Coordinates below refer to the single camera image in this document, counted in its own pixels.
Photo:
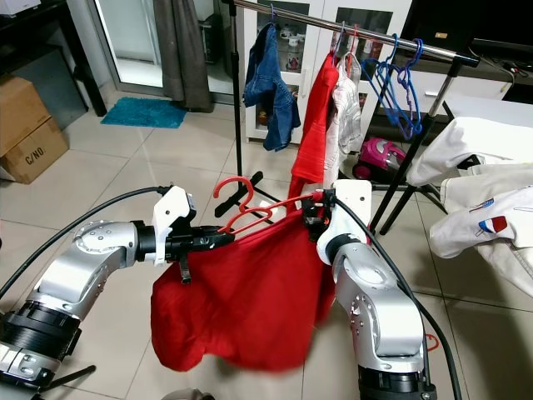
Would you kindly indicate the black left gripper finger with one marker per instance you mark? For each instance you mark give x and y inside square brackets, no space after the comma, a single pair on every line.
[221,237]
[218,244]

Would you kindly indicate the red hanger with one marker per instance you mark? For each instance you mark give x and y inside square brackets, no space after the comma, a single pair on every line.
[233,179]
[431,342]

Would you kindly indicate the red printed shirt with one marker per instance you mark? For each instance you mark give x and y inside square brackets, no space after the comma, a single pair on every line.
[241,300]

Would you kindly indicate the purple hanger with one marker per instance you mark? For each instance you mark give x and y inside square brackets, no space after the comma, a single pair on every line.
[273,15]

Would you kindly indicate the pink vacuum cleaner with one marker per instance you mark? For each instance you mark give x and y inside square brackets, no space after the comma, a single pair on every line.
[379,158]

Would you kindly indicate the plain red garment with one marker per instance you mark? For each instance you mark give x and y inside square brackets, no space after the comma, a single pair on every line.
[315,125]

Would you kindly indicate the white striped garment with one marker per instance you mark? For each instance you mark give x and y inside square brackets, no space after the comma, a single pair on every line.
[346,108]

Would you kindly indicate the blue denim garment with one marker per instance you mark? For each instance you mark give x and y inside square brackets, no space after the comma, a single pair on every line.
[273,92]

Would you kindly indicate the blue floor mat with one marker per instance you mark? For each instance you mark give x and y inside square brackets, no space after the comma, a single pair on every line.
[140,112]

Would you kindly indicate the white patched jeans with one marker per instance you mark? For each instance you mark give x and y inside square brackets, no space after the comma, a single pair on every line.
[483,233]

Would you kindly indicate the cardboard box with C/NO print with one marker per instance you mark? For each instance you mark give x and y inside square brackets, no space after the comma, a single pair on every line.
[37,154]

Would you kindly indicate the chrome and black clothes rack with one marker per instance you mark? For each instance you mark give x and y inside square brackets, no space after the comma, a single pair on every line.
[350,30]

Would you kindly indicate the grey curtain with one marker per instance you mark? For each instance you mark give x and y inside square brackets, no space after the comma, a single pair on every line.
[181,50]

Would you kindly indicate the brown cardboard box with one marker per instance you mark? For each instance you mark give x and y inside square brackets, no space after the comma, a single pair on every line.
[21,117]

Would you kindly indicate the black speaker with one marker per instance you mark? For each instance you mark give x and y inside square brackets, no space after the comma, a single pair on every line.
[437,21]

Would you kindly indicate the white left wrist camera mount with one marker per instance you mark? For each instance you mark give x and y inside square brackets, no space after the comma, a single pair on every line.
[173,215]

